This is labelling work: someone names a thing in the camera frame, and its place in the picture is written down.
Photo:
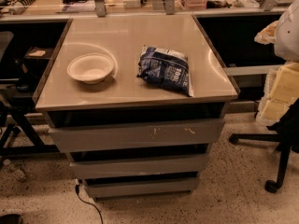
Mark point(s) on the black shoe tip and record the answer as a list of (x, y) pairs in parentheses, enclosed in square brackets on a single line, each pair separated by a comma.
[(11, 219)]

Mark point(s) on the black left side chair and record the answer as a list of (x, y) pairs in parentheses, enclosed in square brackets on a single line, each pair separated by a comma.
[(20, 124)]

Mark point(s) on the person in white shirt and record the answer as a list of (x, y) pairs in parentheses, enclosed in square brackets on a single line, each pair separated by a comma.
[(283, 34)]

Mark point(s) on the yellow foam block stack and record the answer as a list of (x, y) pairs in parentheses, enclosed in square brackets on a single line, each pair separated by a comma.
[(281, 90)]

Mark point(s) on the grey middle drawer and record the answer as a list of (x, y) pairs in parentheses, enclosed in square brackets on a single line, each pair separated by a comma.
[(142, 166)]

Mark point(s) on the white paper bowl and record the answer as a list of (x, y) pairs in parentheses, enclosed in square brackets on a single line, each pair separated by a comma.
[(91, 68)]

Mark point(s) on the grey drawer cabinet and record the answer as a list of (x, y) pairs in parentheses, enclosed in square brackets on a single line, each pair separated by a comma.
[(123, 97)]

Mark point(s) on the grey drawer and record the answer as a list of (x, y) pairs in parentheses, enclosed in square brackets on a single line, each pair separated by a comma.
[(142, 166), (136, 135), (142, 187)]

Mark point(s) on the grey top drawer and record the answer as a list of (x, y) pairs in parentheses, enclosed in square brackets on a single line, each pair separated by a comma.
[(136, 135)]

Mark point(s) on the grey bottom drawer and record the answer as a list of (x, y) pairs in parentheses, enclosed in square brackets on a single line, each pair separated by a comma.
[(142, 187)]

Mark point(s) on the blue chip bag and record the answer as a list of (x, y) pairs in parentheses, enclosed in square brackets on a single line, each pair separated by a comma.
[(165, 68)]

